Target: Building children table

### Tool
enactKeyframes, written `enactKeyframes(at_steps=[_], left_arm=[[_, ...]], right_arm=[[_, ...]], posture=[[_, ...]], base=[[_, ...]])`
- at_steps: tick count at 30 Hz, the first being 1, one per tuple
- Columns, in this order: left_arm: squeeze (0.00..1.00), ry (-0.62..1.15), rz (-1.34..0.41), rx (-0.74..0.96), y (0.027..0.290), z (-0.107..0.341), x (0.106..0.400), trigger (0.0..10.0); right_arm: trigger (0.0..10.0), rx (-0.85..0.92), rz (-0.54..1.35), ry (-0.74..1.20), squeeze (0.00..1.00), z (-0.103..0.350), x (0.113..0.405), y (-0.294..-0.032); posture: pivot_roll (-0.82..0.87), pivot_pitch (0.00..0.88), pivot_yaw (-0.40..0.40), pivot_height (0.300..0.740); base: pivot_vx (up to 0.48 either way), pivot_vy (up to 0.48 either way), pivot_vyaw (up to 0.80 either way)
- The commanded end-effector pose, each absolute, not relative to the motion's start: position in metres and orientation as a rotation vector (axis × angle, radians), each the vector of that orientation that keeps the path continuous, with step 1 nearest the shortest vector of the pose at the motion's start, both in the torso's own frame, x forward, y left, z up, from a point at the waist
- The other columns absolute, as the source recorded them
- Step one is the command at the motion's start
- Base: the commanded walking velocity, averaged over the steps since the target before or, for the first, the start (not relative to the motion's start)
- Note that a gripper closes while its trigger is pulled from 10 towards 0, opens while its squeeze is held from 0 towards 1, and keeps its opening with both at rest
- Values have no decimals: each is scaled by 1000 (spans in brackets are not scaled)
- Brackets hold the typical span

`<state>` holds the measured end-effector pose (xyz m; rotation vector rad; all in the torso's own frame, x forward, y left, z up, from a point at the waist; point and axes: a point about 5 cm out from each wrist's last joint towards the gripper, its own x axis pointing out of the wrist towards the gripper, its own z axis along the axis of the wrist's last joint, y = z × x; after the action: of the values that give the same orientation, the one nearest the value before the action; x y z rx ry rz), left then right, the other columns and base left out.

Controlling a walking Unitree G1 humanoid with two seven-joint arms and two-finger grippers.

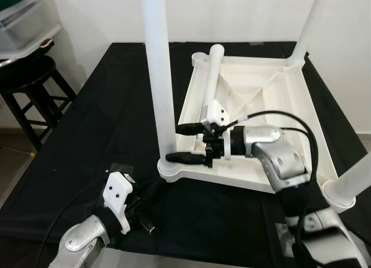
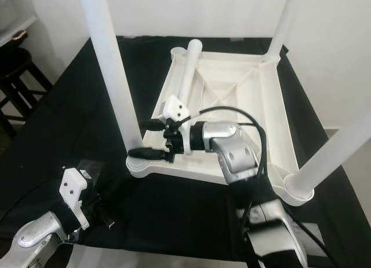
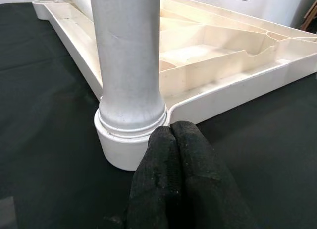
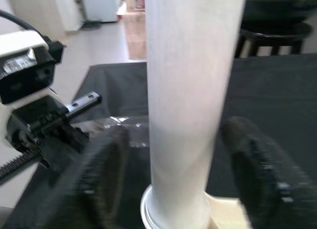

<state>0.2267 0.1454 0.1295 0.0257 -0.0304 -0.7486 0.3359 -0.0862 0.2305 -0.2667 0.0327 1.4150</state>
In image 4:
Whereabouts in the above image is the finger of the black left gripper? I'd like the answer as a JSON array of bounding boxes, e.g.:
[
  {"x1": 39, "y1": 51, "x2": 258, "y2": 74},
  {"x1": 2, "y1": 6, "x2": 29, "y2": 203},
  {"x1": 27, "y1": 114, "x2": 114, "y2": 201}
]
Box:
[{"x1": 41, "y1": 125, "x2": 90, "y2": 171}]

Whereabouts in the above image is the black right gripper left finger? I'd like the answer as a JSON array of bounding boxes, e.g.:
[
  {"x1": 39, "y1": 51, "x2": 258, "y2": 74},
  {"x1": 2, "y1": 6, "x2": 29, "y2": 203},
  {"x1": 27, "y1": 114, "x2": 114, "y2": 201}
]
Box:
[{"x1": 13, "y1": 127, "x2": 130, "y2": 229}]

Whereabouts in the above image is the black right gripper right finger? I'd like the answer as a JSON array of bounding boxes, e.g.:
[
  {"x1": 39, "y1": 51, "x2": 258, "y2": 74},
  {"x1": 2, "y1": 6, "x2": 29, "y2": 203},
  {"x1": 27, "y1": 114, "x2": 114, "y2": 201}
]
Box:
[{"x1": 219, "y1": 116, "x2": 317, "y2": 229}]

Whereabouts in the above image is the white plastic table leg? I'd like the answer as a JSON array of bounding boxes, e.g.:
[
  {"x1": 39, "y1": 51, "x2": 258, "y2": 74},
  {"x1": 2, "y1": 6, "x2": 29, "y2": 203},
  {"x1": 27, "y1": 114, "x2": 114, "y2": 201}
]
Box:
[{"x1": 144, "y1": 0, "x2": 246, "y2": 229}]

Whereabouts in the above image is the white plastic table top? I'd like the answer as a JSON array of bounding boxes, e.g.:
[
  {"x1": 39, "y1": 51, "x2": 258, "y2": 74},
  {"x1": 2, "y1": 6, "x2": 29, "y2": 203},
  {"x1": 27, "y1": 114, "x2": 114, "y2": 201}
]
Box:
[{"x1": 140, "y1": 184, "x2": 251, "y2": 229}]

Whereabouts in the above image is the black table cloth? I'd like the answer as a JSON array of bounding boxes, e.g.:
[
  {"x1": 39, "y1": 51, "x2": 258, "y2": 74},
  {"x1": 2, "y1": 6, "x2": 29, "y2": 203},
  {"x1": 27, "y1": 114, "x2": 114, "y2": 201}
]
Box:
[{"x1": 0, "y1": 53, "x2": 317, "y2": 229}]

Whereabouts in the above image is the white fridge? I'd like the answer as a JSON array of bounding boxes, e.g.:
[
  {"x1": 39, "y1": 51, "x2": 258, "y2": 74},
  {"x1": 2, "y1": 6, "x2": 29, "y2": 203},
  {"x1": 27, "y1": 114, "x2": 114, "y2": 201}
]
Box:
[{"x1": 81, "y1": 0, "x2": 119, "y2": 23}]

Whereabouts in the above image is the black stool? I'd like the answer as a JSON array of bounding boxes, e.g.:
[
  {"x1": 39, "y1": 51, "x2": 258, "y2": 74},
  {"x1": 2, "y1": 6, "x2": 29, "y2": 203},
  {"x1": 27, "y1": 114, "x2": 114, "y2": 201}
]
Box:
[{"x1": 234, "y1": 22, "x2": 314, "y2": 59}]

